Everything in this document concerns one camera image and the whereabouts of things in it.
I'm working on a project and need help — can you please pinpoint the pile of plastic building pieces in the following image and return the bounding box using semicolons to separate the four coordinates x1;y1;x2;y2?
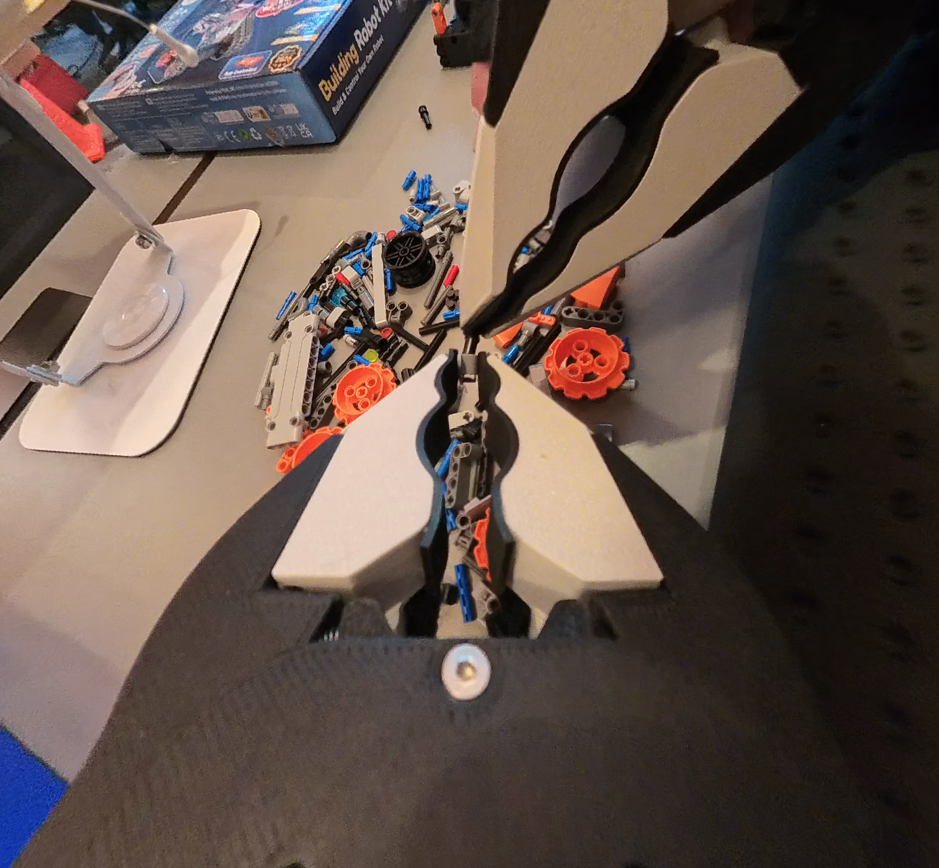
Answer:
262;164;639;619

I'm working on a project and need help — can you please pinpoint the white book stand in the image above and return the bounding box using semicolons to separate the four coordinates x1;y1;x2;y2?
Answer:
0;0;262;458

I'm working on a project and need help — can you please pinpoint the grey beam piece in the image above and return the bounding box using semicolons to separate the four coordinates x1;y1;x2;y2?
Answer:
449;349;487;429

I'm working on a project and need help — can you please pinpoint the long grey frame piece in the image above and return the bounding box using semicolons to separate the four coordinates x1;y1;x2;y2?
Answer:
262;314;327;446

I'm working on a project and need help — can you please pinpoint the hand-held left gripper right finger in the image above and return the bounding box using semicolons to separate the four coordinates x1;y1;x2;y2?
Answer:
473;355;661;631

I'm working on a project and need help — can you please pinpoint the orange panel piece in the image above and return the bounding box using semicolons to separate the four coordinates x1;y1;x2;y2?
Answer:
565;264;629;314

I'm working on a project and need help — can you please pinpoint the black spoked wheel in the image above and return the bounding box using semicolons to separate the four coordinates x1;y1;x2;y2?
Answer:
385;227;444;289

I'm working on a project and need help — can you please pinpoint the small red object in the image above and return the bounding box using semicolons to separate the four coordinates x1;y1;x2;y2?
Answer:
12;54;107;161

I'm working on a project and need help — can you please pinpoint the blue cardboard kit box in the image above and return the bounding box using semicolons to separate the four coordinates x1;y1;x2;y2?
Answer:
89;0;429;154

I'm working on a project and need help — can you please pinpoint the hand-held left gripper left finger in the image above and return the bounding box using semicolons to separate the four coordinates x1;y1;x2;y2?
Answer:
273;355;470;631

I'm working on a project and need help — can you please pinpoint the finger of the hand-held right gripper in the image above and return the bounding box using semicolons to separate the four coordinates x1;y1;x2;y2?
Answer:
473;20;811;338
461;0;752;335

